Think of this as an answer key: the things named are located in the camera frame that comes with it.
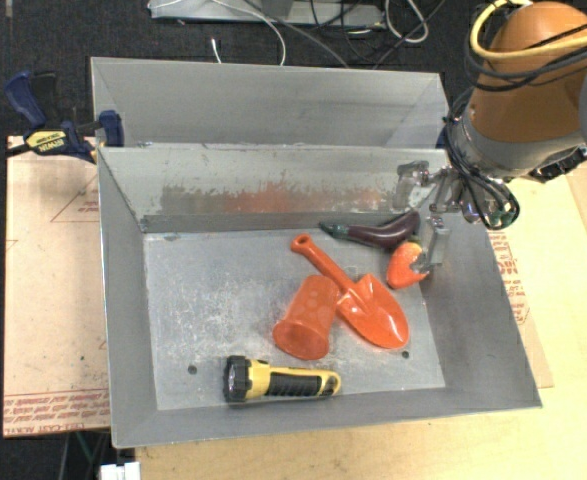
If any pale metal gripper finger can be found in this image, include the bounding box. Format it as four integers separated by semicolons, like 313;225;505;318
412;217;451;275
391;159;432;209

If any red toy strawberry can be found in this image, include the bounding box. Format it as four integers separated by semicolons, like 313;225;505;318
385;240;431;291

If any purple toy eggplant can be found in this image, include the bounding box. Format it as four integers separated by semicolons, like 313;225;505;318
318;209;422;250

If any orange toy shovel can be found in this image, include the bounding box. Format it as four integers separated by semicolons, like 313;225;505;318
290;233;411;351

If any orange plastic cup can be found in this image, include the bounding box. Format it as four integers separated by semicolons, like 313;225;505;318
272;274;342;362

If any yellow and black flashlight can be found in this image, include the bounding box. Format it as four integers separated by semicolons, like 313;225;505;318
222;354;343;404

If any grey metal bin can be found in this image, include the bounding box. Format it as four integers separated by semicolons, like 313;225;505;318
90;56;544;450

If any brown cardboard board red print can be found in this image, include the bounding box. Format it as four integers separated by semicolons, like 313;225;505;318
2;135;555;439

